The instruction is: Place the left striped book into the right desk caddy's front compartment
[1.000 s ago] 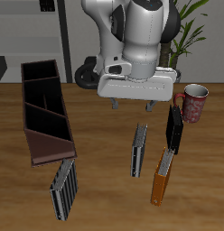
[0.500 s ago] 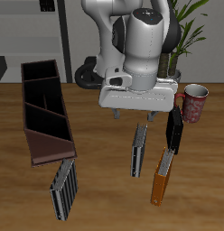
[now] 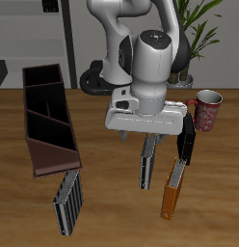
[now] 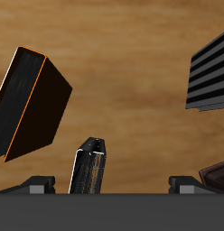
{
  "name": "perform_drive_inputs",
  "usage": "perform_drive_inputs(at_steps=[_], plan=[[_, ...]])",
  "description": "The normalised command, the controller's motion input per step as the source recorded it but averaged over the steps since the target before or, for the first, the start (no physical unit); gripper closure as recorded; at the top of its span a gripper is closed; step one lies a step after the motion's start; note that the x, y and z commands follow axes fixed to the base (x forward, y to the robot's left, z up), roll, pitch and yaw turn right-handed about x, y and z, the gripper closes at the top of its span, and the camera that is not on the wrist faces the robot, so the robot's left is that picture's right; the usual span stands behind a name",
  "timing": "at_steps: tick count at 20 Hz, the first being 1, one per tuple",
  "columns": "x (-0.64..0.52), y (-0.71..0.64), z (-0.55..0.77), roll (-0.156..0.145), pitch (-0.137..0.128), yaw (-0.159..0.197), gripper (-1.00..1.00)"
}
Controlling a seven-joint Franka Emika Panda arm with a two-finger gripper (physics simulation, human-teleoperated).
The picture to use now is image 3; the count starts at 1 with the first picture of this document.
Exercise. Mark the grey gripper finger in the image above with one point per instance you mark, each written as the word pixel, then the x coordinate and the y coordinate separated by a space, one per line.
pixel 161 138
pixel 123 135

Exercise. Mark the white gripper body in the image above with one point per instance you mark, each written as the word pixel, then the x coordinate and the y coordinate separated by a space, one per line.
pixel 140 122

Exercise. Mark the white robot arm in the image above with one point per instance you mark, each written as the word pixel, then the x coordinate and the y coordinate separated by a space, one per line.
pixel 150 70

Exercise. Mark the grey black striped book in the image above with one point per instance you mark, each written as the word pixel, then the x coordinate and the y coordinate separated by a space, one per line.
pixel 147 164
pixel 69 205

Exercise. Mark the orange book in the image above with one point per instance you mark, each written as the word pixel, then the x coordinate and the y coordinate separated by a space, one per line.
pixel 172 193

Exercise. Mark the dark brown desk caddy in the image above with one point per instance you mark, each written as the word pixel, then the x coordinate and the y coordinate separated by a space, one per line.
pixel 49 128

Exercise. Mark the red patterned mug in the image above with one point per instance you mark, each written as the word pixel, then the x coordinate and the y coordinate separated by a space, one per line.
pixel 207 112

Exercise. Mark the green pot plant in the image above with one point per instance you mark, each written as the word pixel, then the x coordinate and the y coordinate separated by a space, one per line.
pixel 197 35

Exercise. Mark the dark grey angular block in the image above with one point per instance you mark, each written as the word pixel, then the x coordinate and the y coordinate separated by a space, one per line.
pixel 0 74

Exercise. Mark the dark grey vertical post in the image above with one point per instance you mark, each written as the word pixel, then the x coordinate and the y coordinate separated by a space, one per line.
pixel 70 48

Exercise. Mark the small black wall box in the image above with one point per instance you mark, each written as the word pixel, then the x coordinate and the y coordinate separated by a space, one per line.
pixel 50 5

